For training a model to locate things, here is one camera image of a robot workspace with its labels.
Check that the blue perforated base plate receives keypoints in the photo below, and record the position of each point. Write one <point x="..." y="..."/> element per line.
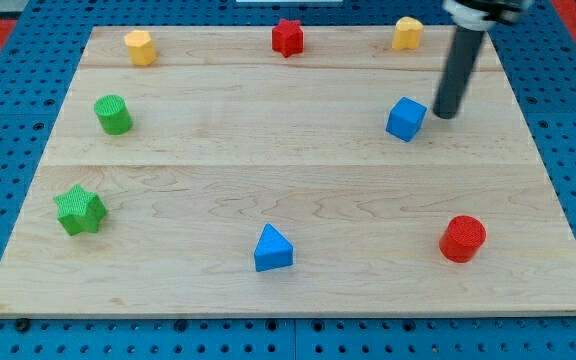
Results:
<point x="37" y="64"/>

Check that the blue cube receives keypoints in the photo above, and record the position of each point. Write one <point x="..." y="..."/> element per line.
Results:
<point x="405" y="119"/>

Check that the yellow hexagon block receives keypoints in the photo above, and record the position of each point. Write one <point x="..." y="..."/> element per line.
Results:
<point x="140" y="47"/>

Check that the yellow heart block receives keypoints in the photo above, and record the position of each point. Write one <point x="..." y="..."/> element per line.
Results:
<point x="407" y="34"/>

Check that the green cylinder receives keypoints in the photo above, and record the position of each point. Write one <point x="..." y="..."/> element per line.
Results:
<point x="113" y="114"/>

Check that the red cylinder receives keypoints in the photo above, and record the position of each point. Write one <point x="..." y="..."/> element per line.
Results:
<point x="462" y="238"/>

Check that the blue triangular prism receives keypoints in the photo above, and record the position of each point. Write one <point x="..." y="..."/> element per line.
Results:
<point x="273" y="250"/>

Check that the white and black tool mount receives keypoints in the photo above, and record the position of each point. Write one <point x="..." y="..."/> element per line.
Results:
<point x="481" y="15"/>

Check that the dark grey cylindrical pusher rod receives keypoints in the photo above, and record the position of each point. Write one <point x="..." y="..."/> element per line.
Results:
<point x="459" y="65"/>

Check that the light wooden board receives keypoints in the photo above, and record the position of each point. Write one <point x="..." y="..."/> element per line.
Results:
<point x="228" y="135"/>

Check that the red star block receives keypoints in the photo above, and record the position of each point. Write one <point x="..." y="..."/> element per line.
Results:
<point x="288" y="37"/>

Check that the green star block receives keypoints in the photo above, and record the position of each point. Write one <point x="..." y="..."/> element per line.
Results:
<point x="79" y="211"/>

